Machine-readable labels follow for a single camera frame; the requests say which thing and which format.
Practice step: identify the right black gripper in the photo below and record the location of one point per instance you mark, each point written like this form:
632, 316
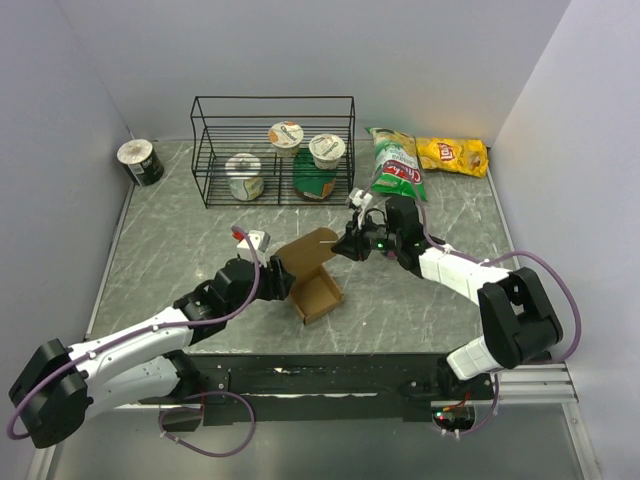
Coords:
352, 243

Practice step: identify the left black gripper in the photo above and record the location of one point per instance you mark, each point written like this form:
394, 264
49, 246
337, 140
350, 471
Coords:
278, 280

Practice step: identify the brown cardboard box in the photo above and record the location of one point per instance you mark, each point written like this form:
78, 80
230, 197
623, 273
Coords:
314, 292

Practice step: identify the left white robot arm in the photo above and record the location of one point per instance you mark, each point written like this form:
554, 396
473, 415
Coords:
60, 386

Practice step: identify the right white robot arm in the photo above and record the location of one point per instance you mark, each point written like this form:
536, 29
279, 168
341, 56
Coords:
518, 320

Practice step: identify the green lidded brown jar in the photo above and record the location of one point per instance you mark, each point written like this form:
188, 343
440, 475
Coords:
309, 181

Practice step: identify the green Chuba chips bag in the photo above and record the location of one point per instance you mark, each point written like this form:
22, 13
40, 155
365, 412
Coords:
397, 170

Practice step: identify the pale yogurt cup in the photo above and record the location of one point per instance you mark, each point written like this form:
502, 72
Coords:
243, 172

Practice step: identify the orange yogurt cup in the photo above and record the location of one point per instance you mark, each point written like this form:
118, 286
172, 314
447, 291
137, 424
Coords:
286, 138

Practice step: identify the yellow Lays chips bag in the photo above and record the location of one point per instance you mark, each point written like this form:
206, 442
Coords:
462, 156

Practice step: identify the black chips can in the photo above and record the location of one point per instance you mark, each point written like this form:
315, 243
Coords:
140, 161

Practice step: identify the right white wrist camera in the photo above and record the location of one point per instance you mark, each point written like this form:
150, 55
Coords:
359, 200

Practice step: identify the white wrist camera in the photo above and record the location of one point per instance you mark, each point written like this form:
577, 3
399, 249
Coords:
359, 200
257, 239

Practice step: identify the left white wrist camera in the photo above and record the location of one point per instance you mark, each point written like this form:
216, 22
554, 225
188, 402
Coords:
257, 239

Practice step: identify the black wire rack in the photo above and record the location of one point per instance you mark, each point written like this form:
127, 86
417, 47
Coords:
223, 126

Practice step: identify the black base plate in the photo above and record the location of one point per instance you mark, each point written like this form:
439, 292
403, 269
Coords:
314, 387

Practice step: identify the aluminium rail frame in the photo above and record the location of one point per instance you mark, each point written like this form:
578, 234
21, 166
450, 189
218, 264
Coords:
537, 433

